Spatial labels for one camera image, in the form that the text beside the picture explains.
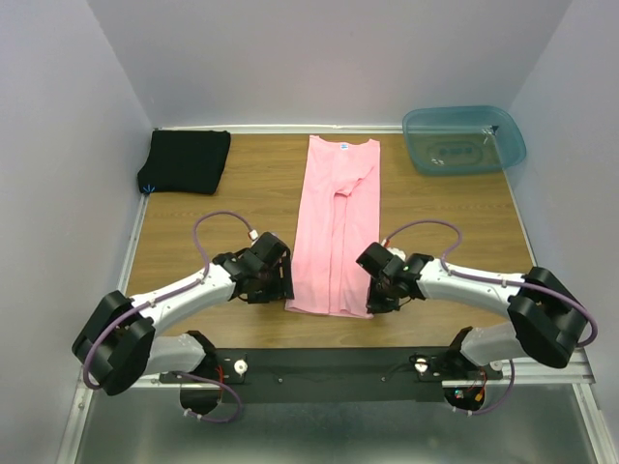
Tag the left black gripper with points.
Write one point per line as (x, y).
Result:
(279, 281)

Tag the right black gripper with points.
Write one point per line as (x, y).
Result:
(380, 296)

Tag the pink t-shirt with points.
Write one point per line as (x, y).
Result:
(339, 217)

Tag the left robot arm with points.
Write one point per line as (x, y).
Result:
(172, 304)

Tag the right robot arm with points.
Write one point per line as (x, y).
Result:
(535, 315)

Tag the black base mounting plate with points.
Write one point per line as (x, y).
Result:
(304, 375)

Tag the folded black t-shirt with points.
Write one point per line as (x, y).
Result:
(187, 161)

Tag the blue translucent plastic bin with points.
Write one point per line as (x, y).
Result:
(462, 140)

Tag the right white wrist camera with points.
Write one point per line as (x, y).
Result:
(394, 250)

